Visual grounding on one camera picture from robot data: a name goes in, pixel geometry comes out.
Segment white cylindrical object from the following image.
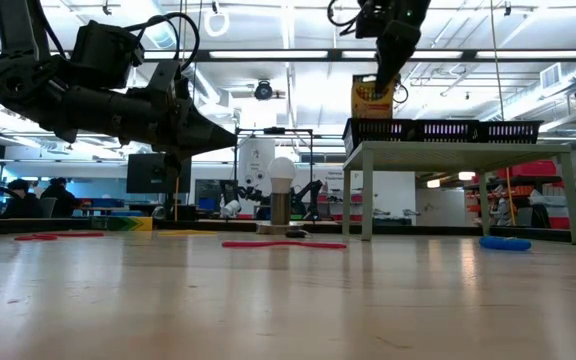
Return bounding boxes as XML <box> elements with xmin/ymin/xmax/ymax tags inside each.
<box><xmin>219</xmin><ymin>198</ymin><xmax>243</xmax><ymax>220</ymax></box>

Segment Crayola crayon box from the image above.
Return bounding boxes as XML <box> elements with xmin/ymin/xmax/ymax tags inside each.
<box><xmin>350</xmin><ymin>73</ymin><xmax>400</xmax><ymax>120</ymax></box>
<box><xmin>89</xmin><ymin>215</ymin><xmax>154</xmax><ymax>232</ymax></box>

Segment black computer monitor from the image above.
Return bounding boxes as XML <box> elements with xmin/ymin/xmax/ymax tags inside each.
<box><xmin>126</xmin><ymin>152</ymin><xmax>193</xmax><ymax>195</ymax></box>

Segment black storage rack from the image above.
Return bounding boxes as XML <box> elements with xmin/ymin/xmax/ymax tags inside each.
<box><xmin>462</xmin><ymin>159</ymin><xmax>576</xmax><ymax>231</ymax></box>

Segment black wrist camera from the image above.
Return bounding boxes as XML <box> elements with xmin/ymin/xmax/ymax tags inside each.
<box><xmin>140</xmin><ymin>58</ymin><xmax>192</xmax><ymax>107</ymax></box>
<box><xmin>354</xmin><ymin>3</ymin><xmax>385</xmax><ymax>40</ymax></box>

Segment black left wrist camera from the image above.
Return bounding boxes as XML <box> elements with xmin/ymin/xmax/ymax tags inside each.
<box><xmin>140</xmin><ymin>58</ymin><xmax>192</xmax><ymax>107</ymax></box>

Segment brass lamp with white bulb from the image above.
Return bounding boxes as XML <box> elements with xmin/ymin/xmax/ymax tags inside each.
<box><xmin>256</xmin><ymin>156</ymin><xmax>304</xmax><ymax>236</ymax></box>

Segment white ceiling vent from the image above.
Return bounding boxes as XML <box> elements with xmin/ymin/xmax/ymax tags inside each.
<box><xmin>540</xmin><ymin>63</ymin><xmax>563</xmax><ymax>90</ymax></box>

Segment black table edge rail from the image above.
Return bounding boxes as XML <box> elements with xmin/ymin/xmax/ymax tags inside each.
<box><xmin>0</xmin><ymin>215</ymin><xmax>576</xmax><ymax>237</ymax></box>

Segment silver ventilation duct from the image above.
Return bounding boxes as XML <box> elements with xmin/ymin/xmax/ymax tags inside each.
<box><xmin>145</xmin><ymin>0</ymin><xmax>222</xmax><ymax>104</ymax></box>
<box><xmin>467</xmin><ymin>62</ymin><xmax>576</xmax><ymax>137</ymax></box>

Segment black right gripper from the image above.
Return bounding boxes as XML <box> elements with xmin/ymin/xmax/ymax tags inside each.
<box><xmin>374</xmin><ymin>18</ymin><xmax>423</xmax><ymax>96</ymax></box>

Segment green perforated metal shelf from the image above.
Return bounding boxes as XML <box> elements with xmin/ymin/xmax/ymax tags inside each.
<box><xmin>341</xmin><ymin>141</ymin><xmax>576</xmax><ymax>245</ymax></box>

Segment yellow rubber band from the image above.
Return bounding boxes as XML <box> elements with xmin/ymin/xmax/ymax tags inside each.
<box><xmin>156</xmin><ymin>229</ymin><xmax>218</xmax><ymax>237</ymax></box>

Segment red storage bins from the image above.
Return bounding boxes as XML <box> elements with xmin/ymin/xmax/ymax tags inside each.
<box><xmin>496</xmin><ymin>159</ymin><xmax>558</xmax><ymax>179</ymax></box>

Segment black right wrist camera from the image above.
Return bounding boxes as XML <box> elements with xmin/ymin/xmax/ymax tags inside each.
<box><xmin>354</xmin><ymin>3</ymin><xmax>385</xmax><ymax>40</ymax></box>

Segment blue coil wristband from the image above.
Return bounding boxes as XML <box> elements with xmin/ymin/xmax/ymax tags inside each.
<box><xmin>478</xmin><ymin>235</ymin><xmax>533</xmax><ymax>253</ymax></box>

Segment black slotted plastic basket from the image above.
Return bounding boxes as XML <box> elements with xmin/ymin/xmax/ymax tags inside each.
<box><xmin>412</xmin><ymin>118</ymin><xmax>480</xmax><ymax>144</ymax></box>
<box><xmin>476</xmin><ymin>120</ymin><xmax>543</xmax><ymax>145</ymax></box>
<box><xmin>341</xmin><ymin>117</ymin><xmax>417</xmax><ymax>157</ymax></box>

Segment white hanging ring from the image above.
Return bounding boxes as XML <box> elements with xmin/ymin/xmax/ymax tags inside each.
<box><xmin>203</xmin><ymin>8</ymin><xmax>231</xmax><ymax>38</ymax></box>

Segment black overhead camera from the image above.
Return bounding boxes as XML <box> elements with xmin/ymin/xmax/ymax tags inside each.
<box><xmin>253</xmin><ymin>79</ymin><xmax>275</xmax><ymax>102</ymax></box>

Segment black horizontal frame bar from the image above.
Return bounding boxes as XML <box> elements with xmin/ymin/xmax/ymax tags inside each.
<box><xmin>0</xmin><ymin>48</ymin><xmax>576</xmax><ymax>64</ymax></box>

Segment red rubber band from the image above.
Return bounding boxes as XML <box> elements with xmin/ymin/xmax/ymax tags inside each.
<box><xmin>13</xmin><ymin>231</ymin><xmax>105</xmax><ymax>242</ymax></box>
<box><xmin>221</xmin><ymin>240</ymin><xmax>348</xmax><ymax>250</ymax></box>

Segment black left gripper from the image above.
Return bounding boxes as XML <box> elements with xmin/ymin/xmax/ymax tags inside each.
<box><xmin>55</xmin><ymin>88</ymin><xmax>238</xmax><ymax>175</ymax></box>

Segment person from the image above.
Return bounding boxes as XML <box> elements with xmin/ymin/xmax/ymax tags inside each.
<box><xmin>40</xmin><ymin>176</ymin><xmax>83</xmax><ymax>218</ymax></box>
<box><xmin>0</xmin><ymin>178</ymin><xmax>44</xmax><ymax>220</ymax></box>

